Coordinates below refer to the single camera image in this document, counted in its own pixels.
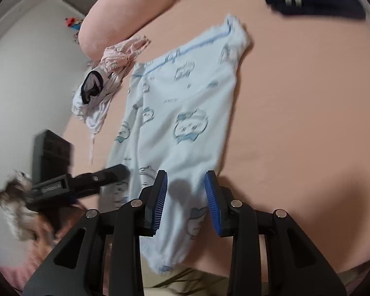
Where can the pink patterned garment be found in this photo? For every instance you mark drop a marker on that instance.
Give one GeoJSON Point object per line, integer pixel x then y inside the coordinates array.
{"type": "Point", "coordinates": [120, 56]}

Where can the red blue plush doll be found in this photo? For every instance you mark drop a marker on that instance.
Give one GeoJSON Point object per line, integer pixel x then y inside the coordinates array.
{"type": "Point", "coordinates": [74, 23]}

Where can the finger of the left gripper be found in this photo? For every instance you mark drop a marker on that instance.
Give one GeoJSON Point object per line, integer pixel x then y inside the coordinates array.
{"type": "Point", "coordinates": [88, 184]}

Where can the light blue cartoon shorts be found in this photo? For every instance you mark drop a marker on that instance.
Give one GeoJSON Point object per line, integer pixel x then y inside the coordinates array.
{"type": "Point", "coordinates": [176, 119]}

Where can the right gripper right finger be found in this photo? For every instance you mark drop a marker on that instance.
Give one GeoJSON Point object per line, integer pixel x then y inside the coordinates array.
{"type": "Point", "coordinates": [295, 265]}

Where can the pink fluffy rug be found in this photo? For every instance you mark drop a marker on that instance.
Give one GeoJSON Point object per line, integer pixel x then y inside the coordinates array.
{"type": "Point", "coordinates": [18, 276]}

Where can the pink rolled duvet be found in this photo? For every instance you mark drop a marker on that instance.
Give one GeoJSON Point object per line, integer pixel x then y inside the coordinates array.
{"type": "Point", "coordinates": [109, 22]}

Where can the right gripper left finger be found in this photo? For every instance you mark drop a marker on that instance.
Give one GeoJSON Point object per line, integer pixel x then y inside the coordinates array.
{"type": "Point", "coordinates": [76, 265]}

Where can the white navy-trimmed shirt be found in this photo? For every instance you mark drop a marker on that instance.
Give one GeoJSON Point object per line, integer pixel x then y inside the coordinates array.
{"type": "Point", "coordinates": [93, 97]}

